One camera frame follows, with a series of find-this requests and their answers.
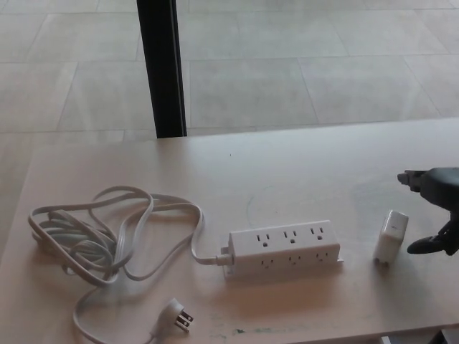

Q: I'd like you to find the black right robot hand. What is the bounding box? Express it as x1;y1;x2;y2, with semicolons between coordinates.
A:
397;166;459;257

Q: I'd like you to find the white charger adapter plug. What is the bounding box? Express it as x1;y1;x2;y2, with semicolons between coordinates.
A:
372;209;410;269

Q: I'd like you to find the white power strip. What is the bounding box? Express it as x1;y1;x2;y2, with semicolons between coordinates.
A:
216;219;346;280

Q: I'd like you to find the black vertical post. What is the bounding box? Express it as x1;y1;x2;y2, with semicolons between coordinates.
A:
136;0;188;139

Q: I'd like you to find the white flat power cord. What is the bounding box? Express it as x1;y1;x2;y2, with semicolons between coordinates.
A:
27;184;220;344

